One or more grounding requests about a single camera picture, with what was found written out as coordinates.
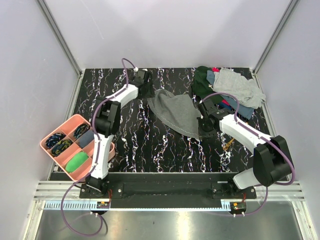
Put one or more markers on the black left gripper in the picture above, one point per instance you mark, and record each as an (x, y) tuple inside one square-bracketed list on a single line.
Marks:
[(150, 93)]

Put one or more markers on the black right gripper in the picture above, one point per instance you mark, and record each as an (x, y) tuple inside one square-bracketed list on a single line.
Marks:
[(202, 134)]

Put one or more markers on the grey cloth napkin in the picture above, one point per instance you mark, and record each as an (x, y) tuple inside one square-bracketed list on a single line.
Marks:
[(178, 112)]

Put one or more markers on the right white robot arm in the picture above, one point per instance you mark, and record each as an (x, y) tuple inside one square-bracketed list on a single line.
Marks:
[(271, 156)]

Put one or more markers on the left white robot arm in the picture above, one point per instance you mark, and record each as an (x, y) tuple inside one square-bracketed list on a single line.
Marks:
[(106, 123)]

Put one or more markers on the gold spoon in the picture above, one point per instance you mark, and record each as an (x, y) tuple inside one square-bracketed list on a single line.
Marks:
[(228, 144)]

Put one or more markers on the dark green garment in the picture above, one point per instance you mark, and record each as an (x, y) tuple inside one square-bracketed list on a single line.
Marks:
[(200, 86)]

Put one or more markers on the blue garment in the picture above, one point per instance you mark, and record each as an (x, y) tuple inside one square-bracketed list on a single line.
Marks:
[(244, 111)]

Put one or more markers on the light grey shirt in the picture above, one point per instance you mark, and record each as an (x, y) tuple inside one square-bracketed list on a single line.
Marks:
[(245, 90)]

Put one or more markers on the grey blue folded cloth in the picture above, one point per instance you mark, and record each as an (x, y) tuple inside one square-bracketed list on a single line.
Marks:
[(86, 139)]

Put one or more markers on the pink compartment tray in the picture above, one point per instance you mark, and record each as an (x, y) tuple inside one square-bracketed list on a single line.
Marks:
[(75, 148)]

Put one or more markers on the green rolled cloth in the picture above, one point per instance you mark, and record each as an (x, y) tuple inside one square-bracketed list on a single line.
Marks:
[(76, 161)]

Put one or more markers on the blue patterned rolled sock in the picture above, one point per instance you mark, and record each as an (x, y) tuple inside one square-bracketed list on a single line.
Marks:
[(54, 139)]

